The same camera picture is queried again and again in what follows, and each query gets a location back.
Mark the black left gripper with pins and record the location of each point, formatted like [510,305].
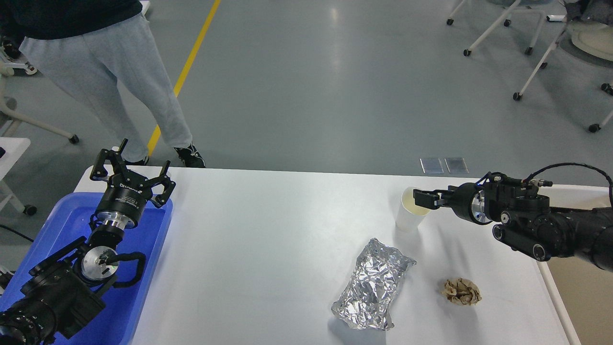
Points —
[123,202]

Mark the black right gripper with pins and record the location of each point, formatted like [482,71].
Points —
[467,201]

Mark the white paper cup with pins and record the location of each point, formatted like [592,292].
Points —
[409,215]

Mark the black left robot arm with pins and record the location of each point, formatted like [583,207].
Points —
[65,290]

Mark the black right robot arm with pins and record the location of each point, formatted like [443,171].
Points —
[524,220]

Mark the metal floor plate left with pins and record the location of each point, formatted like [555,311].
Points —
[432,166]

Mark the metal floor plate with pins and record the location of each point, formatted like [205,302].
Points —
[456,165]
[432,166]

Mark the metal floor plate right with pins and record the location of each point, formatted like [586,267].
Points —
[456,165]

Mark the crumpled brown paper ball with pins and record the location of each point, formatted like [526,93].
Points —
[460,291]

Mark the white side table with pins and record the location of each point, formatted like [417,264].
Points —
[12,150]

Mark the crumpled aluminium foil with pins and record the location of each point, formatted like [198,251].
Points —
[374,284]

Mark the person in grey trousers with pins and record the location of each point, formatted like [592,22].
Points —
[87,47]

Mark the white plastic bin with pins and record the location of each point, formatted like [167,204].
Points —
[586,291]

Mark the white rolling stand base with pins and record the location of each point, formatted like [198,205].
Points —
[20,107]

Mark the black equipment on cart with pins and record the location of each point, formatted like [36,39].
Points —
[12,57]

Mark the white rolling chair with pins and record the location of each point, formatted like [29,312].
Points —
[587,34]

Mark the white rolling chair frame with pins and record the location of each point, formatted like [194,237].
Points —
[511,7]

